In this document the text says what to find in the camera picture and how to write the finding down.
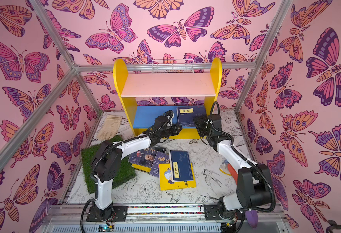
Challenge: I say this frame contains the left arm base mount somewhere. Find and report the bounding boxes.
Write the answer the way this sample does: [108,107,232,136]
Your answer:
[86,203,128,222]

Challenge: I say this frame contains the small green circuit board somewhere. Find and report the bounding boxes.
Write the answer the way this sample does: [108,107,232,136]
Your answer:
[98,225,114,233]

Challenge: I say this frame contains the green artificial grass mat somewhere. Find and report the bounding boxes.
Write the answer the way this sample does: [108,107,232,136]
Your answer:
[81,134,137,195]

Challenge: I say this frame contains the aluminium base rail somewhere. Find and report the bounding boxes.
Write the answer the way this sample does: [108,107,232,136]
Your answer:
[42,202,290,233]

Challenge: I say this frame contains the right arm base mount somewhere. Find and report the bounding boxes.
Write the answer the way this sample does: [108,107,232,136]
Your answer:
[200,202,237,221]

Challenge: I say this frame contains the beige cloth glove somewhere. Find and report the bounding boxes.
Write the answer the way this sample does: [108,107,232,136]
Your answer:
[97,115,122,141]

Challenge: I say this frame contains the yellow cartoon cover book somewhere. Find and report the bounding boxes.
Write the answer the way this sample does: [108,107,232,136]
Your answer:
[159,164,197,191]

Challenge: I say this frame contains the aluminium frame post right rear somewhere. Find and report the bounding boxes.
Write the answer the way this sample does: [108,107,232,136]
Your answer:
[234,0,293,113]

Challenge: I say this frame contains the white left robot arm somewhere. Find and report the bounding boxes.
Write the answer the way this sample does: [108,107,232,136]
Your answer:
[90,110,182,210]

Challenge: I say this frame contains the yellow wooden bookshelf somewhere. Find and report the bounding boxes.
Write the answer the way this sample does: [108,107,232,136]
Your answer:
[113,58,222,136]

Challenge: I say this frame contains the purple bulb object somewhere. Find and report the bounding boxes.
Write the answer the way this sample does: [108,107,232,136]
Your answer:
[245,210,258,229]

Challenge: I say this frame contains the purple cover book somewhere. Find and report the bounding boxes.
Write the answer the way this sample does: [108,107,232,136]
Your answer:
[149,151,170,178]

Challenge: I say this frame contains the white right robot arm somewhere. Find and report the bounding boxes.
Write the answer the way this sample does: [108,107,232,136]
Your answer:
[194,114,276,213]

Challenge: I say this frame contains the dark portrait cover book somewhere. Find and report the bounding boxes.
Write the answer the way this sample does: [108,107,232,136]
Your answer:
[128,147,166,173]

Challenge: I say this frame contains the navy book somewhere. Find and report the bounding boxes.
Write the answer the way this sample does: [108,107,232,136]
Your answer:
[177,105,206,128]
[169,150,194,182]

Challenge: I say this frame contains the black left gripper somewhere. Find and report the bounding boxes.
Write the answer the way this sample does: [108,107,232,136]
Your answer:
[158,124,184,140]

